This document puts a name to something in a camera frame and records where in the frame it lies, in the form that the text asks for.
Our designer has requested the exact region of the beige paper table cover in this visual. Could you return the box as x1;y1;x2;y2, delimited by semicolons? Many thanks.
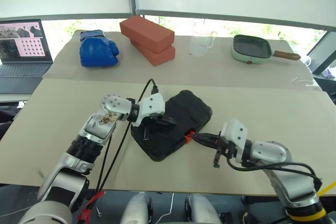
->
0;78;336;197
43;30;322;91

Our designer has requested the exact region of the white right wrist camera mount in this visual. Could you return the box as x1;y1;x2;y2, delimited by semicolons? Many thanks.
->
219;119;249;164

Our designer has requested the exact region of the green electric frying pan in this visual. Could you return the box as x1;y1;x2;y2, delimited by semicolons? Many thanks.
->
231;34;301;66

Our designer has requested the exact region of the black shoe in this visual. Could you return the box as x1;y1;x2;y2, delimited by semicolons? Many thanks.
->
242;210;257;224

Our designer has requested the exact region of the black plastic tool case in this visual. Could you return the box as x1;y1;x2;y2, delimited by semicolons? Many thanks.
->
130;89;213;163

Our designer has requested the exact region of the silver left robot leg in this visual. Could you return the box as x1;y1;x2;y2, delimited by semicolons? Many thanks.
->
120;192;154;224

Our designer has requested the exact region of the thin white cable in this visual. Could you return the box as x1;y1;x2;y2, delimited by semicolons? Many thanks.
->
158;192;175;221

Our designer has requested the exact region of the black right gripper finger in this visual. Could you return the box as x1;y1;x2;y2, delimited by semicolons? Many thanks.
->
192;132;221;147
213;149;223;169

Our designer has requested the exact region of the silver robot leg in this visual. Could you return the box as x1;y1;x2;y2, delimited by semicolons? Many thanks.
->
120;192;154;224
184;193;223;224

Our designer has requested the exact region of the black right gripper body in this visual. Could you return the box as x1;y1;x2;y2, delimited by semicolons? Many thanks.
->
215;138;239;159

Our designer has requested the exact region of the red brick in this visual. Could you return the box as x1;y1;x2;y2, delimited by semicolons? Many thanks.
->
130;37;176;67
119;15;175;54

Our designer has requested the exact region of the silver right robot leg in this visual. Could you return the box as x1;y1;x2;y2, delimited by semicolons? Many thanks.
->
184;193;223;224

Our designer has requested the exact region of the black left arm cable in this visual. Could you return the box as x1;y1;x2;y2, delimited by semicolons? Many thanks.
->
77;78;160;222

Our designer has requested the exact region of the blue boxing glove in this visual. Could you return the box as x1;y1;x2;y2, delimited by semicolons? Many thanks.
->
79;29;120;68

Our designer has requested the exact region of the clear measuring jug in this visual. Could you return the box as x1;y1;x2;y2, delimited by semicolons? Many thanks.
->
189;28;218;57

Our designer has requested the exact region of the dark grey laptop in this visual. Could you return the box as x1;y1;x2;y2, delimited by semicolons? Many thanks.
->
0;19;54;95

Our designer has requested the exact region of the yellow cable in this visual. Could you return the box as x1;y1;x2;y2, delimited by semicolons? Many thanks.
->
318;180;336;197

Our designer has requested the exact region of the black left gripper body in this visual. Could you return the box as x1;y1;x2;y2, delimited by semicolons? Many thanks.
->
146;113;165;128

